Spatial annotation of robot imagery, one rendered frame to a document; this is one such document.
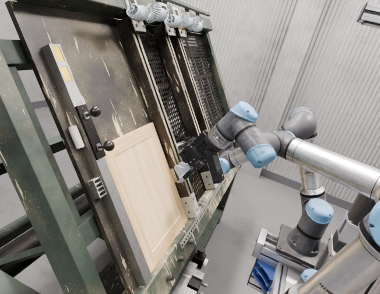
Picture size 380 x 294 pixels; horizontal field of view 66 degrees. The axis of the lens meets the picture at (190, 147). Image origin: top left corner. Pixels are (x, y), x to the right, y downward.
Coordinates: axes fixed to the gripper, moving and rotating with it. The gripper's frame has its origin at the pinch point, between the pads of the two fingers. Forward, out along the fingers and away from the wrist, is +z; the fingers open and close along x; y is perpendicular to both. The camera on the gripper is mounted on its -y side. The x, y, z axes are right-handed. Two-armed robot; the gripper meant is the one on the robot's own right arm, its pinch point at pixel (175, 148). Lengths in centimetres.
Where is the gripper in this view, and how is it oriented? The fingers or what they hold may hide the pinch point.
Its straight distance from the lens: 164.7
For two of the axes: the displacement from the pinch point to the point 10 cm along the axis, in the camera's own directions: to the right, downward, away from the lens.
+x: 3.1, 9.3, 1.8
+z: -8.8, 2.1, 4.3
